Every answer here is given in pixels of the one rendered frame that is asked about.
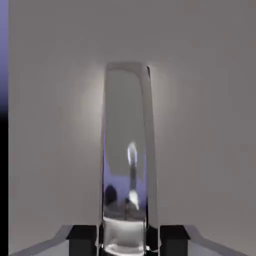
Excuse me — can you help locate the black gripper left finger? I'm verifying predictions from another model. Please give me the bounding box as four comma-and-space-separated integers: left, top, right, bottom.
8, 224, 99, 256

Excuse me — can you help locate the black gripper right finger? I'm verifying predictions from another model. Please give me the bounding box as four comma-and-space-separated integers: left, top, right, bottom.
159, 224, 256, 256

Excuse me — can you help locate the grey painted cabinet door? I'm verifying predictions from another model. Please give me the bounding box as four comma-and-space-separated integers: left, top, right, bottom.
7, 0, 256, 256

